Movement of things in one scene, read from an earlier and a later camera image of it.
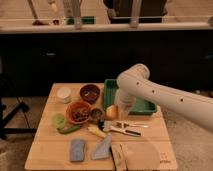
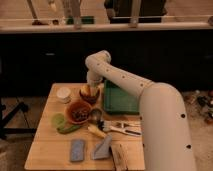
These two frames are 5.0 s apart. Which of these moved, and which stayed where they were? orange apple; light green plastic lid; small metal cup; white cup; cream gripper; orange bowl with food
Moved: orange apple; cream gripper
Stayed: white cup; light green plastic lid; orange bowl with food; small metal cup
